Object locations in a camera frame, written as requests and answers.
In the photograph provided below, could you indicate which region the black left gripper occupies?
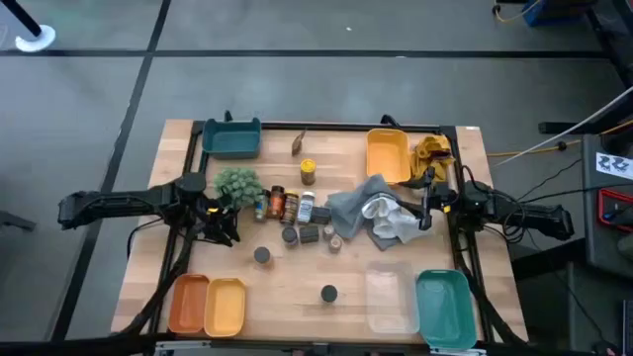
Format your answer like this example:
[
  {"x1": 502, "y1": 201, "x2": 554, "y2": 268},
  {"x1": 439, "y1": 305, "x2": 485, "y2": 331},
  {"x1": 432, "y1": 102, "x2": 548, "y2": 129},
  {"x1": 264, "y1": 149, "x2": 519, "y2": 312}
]
[{"x1": 200, "y1": 197, "x2": 242, "y2": 248}]

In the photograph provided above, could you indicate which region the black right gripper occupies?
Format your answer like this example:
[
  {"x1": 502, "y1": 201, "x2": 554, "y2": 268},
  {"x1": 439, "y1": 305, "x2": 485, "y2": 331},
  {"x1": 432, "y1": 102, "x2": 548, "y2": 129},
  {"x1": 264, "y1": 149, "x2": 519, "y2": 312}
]
[{"x1": 394, "y1": 166, "x2": 452, "y2": 232}]

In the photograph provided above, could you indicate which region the dark brown spice jar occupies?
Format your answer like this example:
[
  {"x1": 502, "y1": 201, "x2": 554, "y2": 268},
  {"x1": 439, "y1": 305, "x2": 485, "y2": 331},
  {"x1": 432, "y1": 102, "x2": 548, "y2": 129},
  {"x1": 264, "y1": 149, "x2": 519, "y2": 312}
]
[{"x1": 282, "y1": 191, "x2": 301, "y2": 226}]

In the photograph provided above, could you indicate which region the yellow lid spice jar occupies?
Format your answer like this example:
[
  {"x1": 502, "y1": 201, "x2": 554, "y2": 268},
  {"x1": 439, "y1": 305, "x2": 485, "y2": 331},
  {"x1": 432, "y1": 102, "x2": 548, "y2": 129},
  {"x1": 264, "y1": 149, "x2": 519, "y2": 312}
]
[{"x1": 300, "y1": 157, "x2": 317, "y2": 187}]

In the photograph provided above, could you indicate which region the clear plastic bin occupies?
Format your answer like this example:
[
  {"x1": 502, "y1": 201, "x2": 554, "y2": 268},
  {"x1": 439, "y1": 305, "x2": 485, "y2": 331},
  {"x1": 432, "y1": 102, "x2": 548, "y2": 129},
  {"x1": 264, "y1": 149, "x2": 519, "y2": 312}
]
[{"x1": 364, "y1": 260, "x2": 420, "y2": 335}]

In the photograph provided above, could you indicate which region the small brown spice bottle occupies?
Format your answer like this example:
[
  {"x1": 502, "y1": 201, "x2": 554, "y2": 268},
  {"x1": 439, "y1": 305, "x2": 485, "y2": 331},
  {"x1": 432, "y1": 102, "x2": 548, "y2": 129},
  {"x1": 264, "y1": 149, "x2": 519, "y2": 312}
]
[{"x1": 291, "y1": 129, "x2": 308, "y2": 157}]

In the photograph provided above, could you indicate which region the white cloth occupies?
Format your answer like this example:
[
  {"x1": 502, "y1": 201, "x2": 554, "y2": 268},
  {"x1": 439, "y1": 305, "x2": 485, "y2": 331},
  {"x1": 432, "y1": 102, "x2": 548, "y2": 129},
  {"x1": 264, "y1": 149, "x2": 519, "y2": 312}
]
[{"x1": 360, "y1": 195, "x2": 431, "y2": 244}]

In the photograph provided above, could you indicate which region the grey round puck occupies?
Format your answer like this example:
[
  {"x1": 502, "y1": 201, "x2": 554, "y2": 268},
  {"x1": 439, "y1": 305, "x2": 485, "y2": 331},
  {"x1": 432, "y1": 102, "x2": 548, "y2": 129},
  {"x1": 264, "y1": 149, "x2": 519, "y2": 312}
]
[{"x1": 253, "y1": 245, "x2": 273, "y2": 268}]

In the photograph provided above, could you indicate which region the green artificial succulent plant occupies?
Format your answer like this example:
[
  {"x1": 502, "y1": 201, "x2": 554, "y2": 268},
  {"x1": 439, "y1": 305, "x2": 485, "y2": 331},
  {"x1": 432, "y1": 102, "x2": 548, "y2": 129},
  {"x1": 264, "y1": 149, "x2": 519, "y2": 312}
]
[{"x1": 213, "y1": 166, "x2": 264, "y2": 210}]

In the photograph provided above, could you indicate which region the mustard yellow cloth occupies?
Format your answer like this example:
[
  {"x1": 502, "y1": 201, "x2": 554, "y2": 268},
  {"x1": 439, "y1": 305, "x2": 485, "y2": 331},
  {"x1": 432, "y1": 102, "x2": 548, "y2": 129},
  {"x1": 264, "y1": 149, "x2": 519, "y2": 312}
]
[{"x1": 408, "y1": 133, "x2": 455, "y2": 183}]

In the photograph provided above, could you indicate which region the yellow plastic bin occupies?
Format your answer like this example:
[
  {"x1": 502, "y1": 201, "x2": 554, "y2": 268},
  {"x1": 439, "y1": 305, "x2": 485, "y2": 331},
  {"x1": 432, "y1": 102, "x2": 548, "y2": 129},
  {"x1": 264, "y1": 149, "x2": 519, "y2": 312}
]
[
  {"x1": 366, "y1": 128, "x2": 412, "y2": 185},
  {"x1": 203, "y1": 277, "x2": 247, "y2": 338}
]

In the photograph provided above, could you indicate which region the grey cloth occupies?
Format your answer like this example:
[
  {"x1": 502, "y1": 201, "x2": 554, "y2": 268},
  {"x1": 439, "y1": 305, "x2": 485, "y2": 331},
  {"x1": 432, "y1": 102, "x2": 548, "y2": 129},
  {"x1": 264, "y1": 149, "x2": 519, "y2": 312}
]
[{"x1": 324, "y1": 173, "x2": 421, "y2": 251}]

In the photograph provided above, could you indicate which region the orange plastic bin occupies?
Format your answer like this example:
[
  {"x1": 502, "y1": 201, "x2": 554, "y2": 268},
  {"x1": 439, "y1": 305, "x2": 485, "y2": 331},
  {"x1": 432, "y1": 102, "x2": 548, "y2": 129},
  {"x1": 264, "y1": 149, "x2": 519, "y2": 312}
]
[{"x1": 167, "y1": 273, "x2": 211, "y2": 334}]

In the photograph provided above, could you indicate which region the dark teal plastic bin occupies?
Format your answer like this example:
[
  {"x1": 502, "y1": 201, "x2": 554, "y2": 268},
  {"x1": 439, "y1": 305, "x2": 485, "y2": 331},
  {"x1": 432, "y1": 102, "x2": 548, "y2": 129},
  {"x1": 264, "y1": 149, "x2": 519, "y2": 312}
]
[{"x1": 201, "y1": 117, "x2": 262, "y2": 160}]

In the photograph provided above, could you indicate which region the teal green plastic bin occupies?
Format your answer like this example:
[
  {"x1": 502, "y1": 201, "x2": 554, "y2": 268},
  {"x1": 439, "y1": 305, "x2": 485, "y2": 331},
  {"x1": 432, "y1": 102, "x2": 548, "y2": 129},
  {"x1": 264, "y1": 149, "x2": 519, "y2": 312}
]
[{"x1": 414, "y1": 269, "x2": 479, "y2": 350}]

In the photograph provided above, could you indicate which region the grey cabinet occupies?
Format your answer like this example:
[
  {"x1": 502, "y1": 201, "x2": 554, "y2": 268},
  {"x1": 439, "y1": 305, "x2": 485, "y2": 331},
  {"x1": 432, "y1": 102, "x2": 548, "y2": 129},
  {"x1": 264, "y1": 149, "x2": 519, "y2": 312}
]
[{"x1": 581, "y1": 133, "x2": 633, "y2": 278}]

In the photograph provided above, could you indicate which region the red device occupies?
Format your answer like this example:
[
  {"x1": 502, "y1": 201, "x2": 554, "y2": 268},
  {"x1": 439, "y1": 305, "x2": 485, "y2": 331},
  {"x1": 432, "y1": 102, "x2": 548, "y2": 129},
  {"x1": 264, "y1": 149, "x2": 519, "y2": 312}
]
[{"x1": 596, "y1": 187, "x2": 633, "y2": 233}]

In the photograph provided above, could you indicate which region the white printed sticker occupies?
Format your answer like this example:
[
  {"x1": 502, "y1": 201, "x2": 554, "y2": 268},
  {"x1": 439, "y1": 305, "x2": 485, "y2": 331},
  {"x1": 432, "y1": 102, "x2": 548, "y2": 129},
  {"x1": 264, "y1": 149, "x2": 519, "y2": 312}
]
[{"x1": 595, "y1": 151, "x2": 633, "y2": 180}]

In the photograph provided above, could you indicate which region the grey chair leg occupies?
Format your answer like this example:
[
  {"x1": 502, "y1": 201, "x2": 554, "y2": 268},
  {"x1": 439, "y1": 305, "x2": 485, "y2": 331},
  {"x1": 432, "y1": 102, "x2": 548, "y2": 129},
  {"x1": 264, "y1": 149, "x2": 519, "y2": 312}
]
[{"x1": 0, "y1": 210, "x2": 37, "y2": 232}]

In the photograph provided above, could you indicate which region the blue box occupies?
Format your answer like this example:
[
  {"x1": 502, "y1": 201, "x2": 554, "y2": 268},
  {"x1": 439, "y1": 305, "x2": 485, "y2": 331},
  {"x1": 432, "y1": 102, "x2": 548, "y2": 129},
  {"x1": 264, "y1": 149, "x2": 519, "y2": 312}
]
[{"x1": 522, "y1": 0, "x2": 594, "y2": 27}]

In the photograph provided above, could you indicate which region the black cable bundle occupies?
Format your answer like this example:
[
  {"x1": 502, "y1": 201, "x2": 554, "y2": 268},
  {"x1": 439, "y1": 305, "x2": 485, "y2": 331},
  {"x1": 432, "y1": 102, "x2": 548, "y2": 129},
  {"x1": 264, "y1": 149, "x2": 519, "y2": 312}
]
[
  {"x1": 118, "y1": 231, "x2": 199, "y2": 340},
  {"x1": 457, "y1": 234, "x2": 528, "y2": 346}
]

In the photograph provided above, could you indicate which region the black metal table frame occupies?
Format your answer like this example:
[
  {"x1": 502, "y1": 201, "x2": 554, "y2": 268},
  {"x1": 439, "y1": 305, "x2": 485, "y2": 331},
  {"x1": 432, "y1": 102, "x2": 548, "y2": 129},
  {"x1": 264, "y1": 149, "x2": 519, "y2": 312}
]
[{"x1": 147, "y1": 117, "x2": 526, "y2": 347}]

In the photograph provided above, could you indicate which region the silver aluminium rail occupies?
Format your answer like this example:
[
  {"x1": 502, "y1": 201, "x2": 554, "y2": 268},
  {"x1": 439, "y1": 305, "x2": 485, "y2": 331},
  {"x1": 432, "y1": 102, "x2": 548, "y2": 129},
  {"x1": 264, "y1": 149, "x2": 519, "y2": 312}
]
[{"x1": 155, "y1": 339, "x2": 489, "y2": 356}]

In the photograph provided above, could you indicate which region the yellow cable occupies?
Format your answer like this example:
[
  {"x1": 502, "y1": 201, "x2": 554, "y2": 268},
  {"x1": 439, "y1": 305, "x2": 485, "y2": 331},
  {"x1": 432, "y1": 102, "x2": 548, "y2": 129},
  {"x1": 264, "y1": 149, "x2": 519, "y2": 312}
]
[
  {"x1": 492, "y1": 0, "x2": 543, "y2": 24},
  {"x1": 487, "y1": 118, "x2": 633, "y2": 158}
]

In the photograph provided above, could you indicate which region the white cable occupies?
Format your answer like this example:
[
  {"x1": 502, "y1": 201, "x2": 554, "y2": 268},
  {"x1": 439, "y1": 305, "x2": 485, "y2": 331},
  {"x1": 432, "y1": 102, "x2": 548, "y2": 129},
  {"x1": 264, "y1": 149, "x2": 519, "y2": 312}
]
[{"x1": 494, "y1": 86, "x2": 633, "y2": 167}]

